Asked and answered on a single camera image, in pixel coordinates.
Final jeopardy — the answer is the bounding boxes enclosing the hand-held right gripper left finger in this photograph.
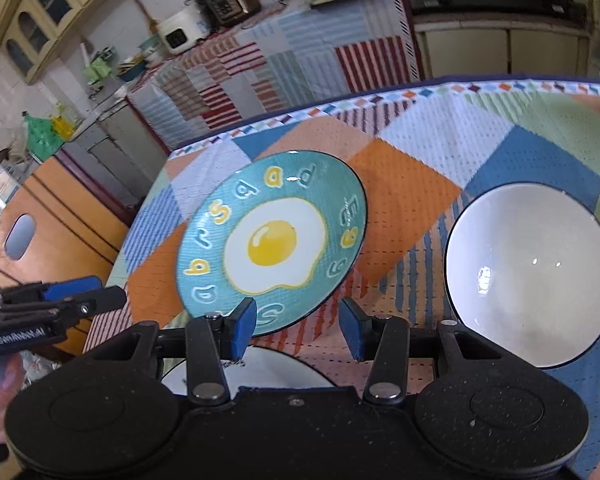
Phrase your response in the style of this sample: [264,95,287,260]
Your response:
[80,297,257,406]

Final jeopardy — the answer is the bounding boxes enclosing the stack of pale bowls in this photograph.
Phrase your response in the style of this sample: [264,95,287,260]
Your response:
[140,35,167,63]

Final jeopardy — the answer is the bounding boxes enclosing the striped counter cloth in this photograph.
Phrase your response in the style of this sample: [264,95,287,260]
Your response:
[127,0,423,153]

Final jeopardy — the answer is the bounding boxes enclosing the teal egg print plate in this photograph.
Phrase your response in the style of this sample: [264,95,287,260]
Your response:
[176,150,368,337]

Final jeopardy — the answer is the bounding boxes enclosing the cream wall cabinets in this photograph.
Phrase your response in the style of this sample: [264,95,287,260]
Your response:
[0,0,176,86]

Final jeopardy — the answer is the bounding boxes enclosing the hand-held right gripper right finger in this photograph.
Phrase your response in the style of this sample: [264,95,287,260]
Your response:
[340,297,526,405]

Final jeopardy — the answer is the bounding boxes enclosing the white rice cooker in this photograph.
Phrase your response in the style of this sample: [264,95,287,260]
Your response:
[158,7,208,55]

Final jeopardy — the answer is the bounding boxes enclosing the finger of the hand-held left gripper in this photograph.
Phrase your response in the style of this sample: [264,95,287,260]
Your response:
[42,276,104,302]
[55,287,127,319]

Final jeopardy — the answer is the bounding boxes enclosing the green cloth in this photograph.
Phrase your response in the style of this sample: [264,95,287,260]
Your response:
[84,47,118,86]

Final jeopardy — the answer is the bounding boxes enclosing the colourful patchwork tablecloth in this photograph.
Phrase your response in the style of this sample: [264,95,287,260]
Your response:
[82,77,600,480]

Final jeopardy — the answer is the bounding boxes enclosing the cream base cabinet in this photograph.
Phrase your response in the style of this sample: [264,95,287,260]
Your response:
[414,22,593,81]

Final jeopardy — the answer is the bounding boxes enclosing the yellow plastic bottle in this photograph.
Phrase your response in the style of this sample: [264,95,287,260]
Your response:
[51,105,79,141]

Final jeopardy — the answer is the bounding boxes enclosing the green plastic bag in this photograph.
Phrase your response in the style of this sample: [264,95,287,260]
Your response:
[24,112,76,163]

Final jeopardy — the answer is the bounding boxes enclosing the wooden chair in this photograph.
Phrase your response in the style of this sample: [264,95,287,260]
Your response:
[0,152,146,356]

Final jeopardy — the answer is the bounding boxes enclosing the white ribbed bowl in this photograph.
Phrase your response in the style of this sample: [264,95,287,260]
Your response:
[161,345,337,397]
[444,184,600,370]

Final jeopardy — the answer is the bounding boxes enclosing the blue bowl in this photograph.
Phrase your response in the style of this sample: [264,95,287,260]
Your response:
[117,60,148,82]

